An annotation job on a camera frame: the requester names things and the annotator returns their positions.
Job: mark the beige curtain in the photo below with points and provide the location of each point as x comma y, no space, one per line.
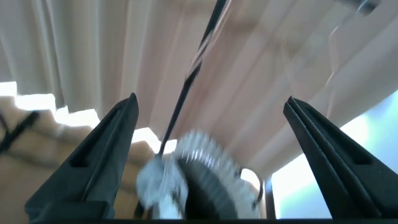
93,46

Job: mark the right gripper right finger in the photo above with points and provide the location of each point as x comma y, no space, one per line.
345,174

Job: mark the window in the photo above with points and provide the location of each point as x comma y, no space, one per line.
298,186

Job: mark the black clothes rack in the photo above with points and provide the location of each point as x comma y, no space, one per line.
183,93

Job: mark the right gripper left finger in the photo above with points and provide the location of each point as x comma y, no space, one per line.
93,174

